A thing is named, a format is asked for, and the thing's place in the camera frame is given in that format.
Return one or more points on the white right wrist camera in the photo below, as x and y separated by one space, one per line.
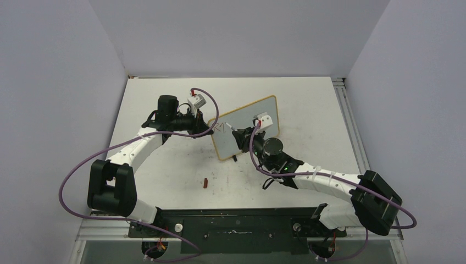
263 121

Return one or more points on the aluminium front frame rail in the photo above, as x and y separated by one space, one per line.
104 230

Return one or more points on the yellow framed whiteboard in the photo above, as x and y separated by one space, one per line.
242 118

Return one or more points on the white marker pen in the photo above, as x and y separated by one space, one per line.
230 126

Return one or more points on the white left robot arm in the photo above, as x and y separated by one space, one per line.
112 187

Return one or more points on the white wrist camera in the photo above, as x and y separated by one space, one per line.
263 121
196 101

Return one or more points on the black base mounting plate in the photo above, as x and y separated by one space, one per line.
249 231

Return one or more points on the aluminium right side rail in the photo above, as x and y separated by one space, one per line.
350 122

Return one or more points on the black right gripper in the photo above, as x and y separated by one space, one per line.
243 137

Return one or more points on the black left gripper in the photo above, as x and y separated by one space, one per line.
198 124

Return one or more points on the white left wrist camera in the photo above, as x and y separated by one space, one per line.
196 101

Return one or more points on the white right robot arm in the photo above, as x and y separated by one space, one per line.
369 201

